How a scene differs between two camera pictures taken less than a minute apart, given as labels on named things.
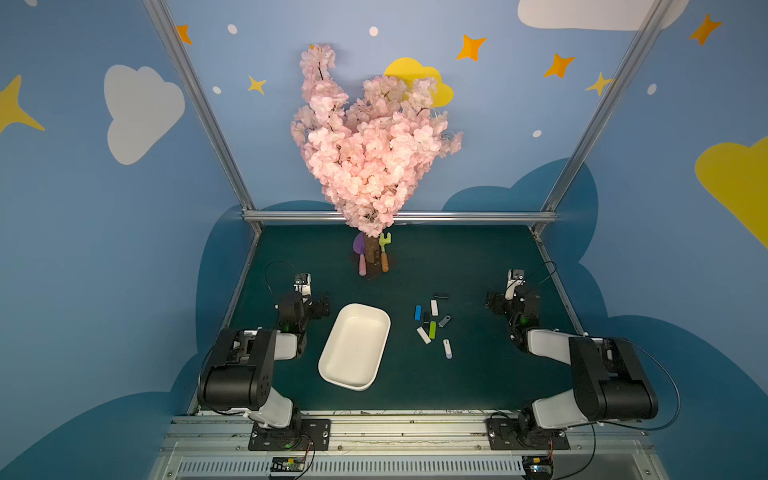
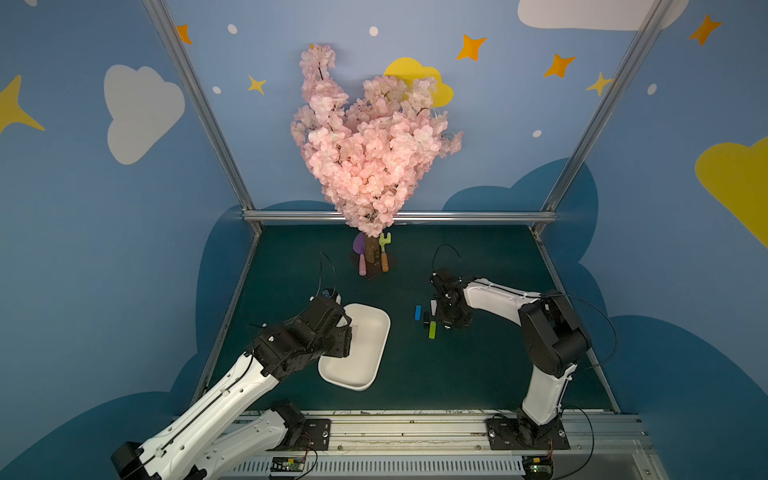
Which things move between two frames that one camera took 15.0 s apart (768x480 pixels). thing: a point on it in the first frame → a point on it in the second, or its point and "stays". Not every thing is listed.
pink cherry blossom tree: (369, 153) stays
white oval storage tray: (353, 351) stays
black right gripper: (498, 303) → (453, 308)
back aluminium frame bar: (407, 217) stays
